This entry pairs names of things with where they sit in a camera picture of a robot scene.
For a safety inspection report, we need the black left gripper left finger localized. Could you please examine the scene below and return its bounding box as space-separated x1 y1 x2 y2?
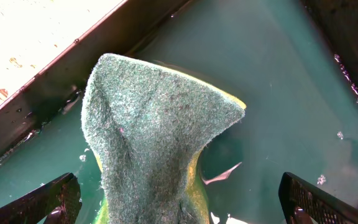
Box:
0 173 82 224

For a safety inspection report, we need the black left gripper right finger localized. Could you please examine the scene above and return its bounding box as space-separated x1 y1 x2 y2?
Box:
278 172 358 224

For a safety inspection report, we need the green yellow sponge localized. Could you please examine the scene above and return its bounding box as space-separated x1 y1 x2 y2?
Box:
81 54 246 223

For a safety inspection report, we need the black water basin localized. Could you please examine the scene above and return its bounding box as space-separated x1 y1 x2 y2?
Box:
0 0 358 224

